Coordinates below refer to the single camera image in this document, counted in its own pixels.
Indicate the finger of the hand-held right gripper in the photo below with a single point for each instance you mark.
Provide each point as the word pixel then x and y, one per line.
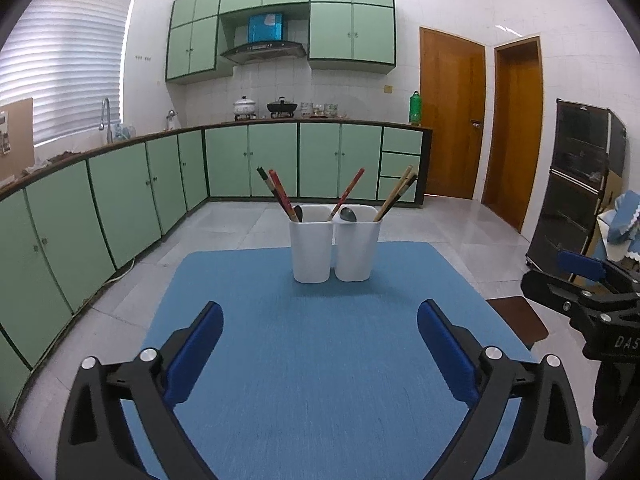
pixel 555 292
pixel 580 262

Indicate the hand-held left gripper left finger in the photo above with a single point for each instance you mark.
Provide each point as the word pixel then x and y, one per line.
pixel 197 350

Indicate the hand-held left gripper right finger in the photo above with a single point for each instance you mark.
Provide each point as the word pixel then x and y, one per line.
pixel 447 350

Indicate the white plastic utensil container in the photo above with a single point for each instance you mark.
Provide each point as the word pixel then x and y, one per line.
pixel 356 250
pixel 311 250

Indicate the black chopstick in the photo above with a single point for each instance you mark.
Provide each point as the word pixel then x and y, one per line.
pixel 397 200

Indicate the red and black chopsticks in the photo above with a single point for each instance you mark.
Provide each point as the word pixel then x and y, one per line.
pixel 265 180

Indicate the brown stool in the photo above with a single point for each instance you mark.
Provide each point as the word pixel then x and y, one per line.
pixel 517 317

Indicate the blue cloth with lace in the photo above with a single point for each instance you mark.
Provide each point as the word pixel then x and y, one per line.
pixel 625 215

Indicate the black glass cabinet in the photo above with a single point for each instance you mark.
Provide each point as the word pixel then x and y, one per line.
pixel 575 170

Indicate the blue table mat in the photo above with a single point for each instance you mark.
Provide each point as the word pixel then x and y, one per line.
pixel 320 335

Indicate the wooden door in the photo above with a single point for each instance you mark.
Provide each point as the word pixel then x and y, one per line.
pixel 517 135
pixel 450 120

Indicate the grey metal spoon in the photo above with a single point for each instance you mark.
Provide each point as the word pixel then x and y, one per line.
pixel 298 212
pixel 348 215

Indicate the green lower kitchen cabinets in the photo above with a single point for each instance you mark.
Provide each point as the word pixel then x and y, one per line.
pixel 125 195

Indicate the green kitchen cabinets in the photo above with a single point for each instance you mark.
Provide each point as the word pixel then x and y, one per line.
pixel 350 20
pixel 125 195

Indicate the green plastic bottle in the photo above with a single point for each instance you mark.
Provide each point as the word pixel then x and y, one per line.
pixel 415 110

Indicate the metal sink faucet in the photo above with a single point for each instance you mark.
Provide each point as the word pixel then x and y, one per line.
pixel 109 130

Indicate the white cooking pot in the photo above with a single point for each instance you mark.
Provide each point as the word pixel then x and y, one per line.
pixel 245 107

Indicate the black wok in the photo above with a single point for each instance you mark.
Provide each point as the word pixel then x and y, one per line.
pixel 282 107

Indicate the glass jar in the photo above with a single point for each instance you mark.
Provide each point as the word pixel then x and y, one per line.
pixel 330 108
pixel 306 108

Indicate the cardboard board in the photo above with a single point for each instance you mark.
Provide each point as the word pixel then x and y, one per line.
pixel 20 130

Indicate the range hood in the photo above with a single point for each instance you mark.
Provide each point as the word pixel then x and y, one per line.
pixel 265 50

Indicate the white window blinds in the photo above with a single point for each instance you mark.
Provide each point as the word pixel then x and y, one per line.
pixel 65 60

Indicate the green upper kitchen cabinets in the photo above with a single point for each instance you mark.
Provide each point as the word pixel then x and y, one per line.
pixel 350 20

